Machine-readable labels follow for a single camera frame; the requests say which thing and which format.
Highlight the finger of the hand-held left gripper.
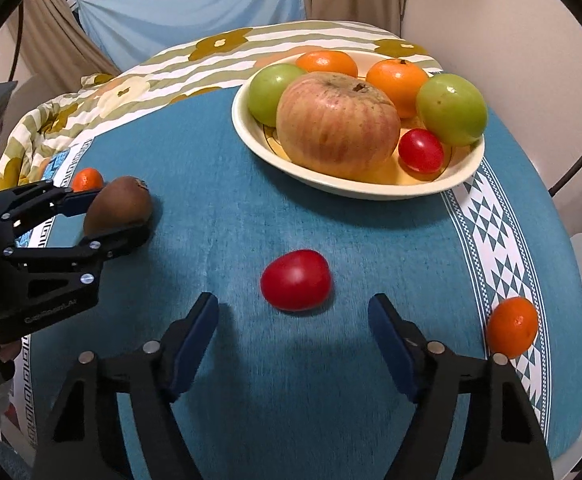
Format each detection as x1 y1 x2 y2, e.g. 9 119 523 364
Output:
0 180 104 234
2 222 153 282

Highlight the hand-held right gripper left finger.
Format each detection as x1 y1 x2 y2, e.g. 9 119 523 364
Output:
31 291 220 480

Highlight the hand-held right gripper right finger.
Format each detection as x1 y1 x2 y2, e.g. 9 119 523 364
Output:
367 293 554 480

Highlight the brown kiwi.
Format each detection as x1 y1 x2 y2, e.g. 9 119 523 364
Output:
83 175 154 238

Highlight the red cherry tomato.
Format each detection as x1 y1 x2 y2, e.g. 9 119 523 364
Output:
260 249 332 312
397 128 445 174

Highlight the yellow duck print bowl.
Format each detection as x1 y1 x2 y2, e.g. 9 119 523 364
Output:
231 49 486 202

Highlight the green apple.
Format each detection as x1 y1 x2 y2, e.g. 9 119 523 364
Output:
415 73 488 147
247 63 307 128

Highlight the large russet apple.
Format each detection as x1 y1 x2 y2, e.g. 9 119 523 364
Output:
275 71 402 181

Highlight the orange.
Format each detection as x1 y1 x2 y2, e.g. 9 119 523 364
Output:
365 58 431 120
295 50 359 80

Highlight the small tangerine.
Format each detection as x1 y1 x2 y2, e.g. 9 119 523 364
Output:
71 167 104 193
486 296 540 356

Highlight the blue tablecloth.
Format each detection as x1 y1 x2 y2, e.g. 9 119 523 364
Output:
18 87 582 480

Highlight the floral striped blanket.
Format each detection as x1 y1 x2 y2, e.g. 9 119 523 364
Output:
0 20 444 196

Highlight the light blue cloth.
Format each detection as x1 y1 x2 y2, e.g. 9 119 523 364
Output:
78 0 307 73

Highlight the thin black cable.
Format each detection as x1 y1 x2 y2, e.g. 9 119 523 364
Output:
8 2 26 83

